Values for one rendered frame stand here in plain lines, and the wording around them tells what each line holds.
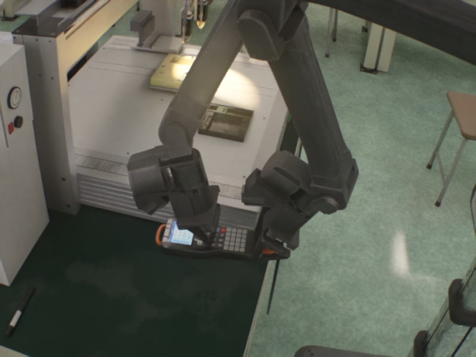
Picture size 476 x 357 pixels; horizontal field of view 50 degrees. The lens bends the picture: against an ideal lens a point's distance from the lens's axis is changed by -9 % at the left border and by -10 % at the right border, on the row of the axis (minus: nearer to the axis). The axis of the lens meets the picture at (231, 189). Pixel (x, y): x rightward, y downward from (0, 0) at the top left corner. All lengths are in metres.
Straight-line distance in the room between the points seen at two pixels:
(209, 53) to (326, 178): 0.27
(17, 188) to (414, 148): 2.36
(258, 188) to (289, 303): 1.22
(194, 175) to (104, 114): 0.61
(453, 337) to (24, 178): 0.96
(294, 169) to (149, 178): 0.24
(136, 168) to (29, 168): 0.33
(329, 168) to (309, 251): 1.50
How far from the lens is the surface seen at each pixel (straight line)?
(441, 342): 1.22
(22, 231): 1.24
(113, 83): 1.64
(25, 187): 1.21
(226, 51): 0.89
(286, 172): 0.94
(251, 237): 1.10
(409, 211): 2.68
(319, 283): 2.24
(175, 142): 0.90
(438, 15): 0.58
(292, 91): 0.75
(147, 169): 0.95
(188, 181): 0.94
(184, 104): 0.90
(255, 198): 0.99
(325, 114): 0.78
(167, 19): 1.85
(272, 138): 1.43
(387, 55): 3.74
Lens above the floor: 1.68
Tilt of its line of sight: 41 degrees down
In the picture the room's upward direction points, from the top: 5 degrees clockwise
